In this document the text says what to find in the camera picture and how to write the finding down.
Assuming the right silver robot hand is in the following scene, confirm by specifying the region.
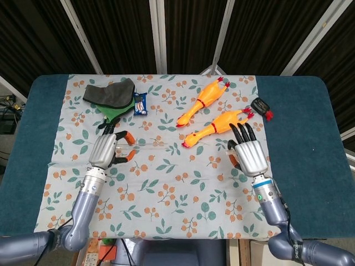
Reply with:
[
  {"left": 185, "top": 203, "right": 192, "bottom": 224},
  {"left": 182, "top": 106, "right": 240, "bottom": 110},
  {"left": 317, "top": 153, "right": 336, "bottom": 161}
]
[{"left": 227, "top": 121, "right": 269, "bottom": 177}]

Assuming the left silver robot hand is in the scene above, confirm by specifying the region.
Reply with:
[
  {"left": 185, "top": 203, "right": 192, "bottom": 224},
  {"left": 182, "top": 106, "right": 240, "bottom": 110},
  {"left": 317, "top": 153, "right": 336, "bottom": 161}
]
[{"left": 88, "top": 123, "right": 137, "bottom": 170}]

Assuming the green cloth with black trim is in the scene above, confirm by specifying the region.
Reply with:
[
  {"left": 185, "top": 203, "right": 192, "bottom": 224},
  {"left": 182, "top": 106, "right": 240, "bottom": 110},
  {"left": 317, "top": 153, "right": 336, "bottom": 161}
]
[{"left": 97, "top": 99, "right": 134, "bottom": 130}]

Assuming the larger yellow rubber chicken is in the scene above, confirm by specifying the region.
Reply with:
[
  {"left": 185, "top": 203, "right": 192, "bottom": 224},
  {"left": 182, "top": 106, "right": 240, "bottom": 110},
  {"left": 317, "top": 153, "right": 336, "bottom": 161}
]
[{"left": 181, "top": 108, "right": 255, "bottom": 149}]

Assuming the teal table cover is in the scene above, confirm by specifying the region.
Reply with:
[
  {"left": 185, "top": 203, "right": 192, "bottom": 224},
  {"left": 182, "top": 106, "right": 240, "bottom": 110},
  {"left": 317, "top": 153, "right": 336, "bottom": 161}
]
[{"left": 0, "top": 74, "right": 352, "bottom": 242}]

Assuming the black bottle with red cap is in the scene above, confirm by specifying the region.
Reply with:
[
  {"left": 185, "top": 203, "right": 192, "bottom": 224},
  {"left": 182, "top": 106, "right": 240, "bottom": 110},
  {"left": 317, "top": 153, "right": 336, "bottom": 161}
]
[{"left": 250, "top": 97, "right": 275, "bottom": 121}]

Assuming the grey cloth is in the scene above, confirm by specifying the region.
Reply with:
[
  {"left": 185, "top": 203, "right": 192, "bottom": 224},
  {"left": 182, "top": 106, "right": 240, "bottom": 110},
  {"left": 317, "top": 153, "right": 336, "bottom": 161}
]
[{"left": 82, "top": 78, "right": 136, "bottom": 109}]

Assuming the blue cookie packet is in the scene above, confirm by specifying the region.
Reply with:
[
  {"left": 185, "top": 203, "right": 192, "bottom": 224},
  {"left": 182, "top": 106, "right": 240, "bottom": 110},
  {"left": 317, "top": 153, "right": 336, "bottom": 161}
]
[{"left": 133, "top": 92, "right": 149, "bottom": 116}]

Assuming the smaller yellow rubber chicken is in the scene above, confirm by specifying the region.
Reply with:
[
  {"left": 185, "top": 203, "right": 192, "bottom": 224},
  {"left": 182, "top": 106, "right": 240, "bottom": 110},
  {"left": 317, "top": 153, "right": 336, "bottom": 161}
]
[{"left": 176, "top": 76, "right": 231, "bottom": 129}]

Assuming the floral printed tablecloth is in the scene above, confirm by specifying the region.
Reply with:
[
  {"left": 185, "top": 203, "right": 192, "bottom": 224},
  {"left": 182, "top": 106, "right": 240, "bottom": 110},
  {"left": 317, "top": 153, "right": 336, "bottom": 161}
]
[{"left": 33, "top": 73, "right": 282, "bottom": 241}]

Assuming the beige box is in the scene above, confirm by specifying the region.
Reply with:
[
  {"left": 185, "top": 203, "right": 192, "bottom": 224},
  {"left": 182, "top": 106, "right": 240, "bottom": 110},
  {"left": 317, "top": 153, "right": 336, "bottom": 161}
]
[{"left": 249, "top": 239, "right": 274, "bottom": 266}]

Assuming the grey-blue robot torso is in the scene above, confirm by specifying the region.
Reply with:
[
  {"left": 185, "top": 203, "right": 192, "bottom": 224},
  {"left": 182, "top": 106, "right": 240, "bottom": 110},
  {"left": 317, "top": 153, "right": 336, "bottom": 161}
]
[{"left": 113, "top": 238, "right": 231, "bottom": 266}]

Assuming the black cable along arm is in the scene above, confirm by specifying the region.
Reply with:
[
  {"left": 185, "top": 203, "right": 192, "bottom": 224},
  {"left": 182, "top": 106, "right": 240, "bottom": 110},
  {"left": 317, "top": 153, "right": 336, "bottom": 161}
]
[{"left": 273, "top": 180, "right": 303, "bottom": 250}]

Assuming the black equipment with cables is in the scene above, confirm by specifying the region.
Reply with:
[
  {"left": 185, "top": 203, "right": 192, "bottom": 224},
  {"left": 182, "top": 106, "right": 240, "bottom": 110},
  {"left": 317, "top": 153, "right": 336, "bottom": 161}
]
[{"left": 0, "top": 94, "right": 27, "bottom": 136}]

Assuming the white screen frame post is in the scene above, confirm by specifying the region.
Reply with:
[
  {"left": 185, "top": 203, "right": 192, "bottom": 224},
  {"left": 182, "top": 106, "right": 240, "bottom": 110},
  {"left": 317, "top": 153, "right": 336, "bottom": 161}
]
[
  {"left": 280, "top": 0, "right": 355, "bottom": 76},
  {"left": 149, "top": 0, "right": 169, "bottom": 75},
  {"left": 0, "top": 74, "right": 28, "bottom": 102},
  {"left": 59, "top": 0, "right": 104, "bottom": 75},
  {"left": 199, "top": 0, "right": 236, "bottom": 76},
  {"left": 340, "top": 130, "right": 355, "bottom": 171}
]

